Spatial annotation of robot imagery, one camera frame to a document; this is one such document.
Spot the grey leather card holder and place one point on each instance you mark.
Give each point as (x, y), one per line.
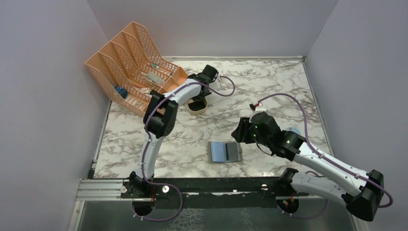
(217, 152)

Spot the blue item in organizer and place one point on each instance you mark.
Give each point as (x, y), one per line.
(121, 91)

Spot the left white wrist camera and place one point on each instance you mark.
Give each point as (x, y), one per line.
(216, 84)

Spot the white tube in organizer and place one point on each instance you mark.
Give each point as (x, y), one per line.
(154, 78)

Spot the orange plastic file organizer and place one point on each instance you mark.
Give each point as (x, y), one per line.
(121, 61)

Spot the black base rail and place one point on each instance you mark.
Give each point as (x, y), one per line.
(175, 193)

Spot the stack of credit cards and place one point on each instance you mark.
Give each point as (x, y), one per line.
(197, 105)

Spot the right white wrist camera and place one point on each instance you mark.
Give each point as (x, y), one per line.
(256, 109)

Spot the beige oval tray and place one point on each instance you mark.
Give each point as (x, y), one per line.
(196, 112)

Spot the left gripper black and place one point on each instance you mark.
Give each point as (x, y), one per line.
(206, 93)

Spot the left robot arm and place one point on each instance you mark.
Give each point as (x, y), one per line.
(159, 121)

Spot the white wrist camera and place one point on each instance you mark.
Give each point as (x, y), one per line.
(216, 84)
(256, 109)

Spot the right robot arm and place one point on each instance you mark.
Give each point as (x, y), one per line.
(359, 191)

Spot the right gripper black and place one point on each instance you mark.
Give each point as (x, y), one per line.
(241, 133)

